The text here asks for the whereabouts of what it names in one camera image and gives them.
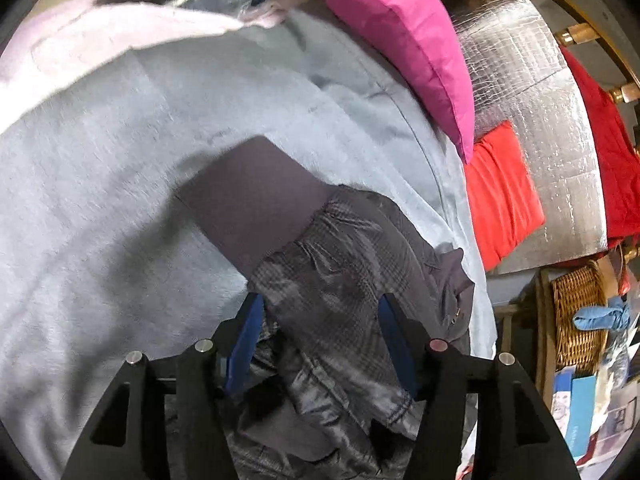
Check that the grey plaid garment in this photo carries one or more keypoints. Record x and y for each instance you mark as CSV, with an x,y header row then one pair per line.
x,y
325,270

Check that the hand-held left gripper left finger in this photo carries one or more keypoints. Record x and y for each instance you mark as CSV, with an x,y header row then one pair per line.
x,y
244,345

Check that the red cloth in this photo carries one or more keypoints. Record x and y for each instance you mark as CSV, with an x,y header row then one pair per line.
x,y
605,150

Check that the blue cloth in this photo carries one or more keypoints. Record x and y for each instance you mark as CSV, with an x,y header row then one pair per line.
x,y
595,317

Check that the magenta pillow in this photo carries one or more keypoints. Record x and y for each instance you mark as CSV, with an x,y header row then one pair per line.
x,y
400,35

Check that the red cushion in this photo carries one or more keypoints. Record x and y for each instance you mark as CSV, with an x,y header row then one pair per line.
x,y
500,195

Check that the pale pink cloth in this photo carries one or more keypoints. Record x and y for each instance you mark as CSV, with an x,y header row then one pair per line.
x,y
75,45

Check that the wooden bed rail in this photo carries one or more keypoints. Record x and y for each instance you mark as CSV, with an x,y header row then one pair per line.
x,y
575,35

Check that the pile of papers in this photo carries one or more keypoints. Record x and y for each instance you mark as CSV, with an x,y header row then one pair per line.
x,y
617,420

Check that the silver foil mat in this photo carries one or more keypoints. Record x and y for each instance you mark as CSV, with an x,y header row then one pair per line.
x,y
540,110

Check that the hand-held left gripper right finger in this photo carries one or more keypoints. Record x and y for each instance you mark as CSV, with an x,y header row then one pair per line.
x,y
397,347

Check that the light blue blanket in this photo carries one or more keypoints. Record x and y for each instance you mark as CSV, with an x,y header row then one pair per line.
x,y
100,210

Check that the wicker basket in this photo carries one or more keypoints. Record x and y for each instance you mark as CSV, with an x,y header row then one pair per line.
x,y
575,300

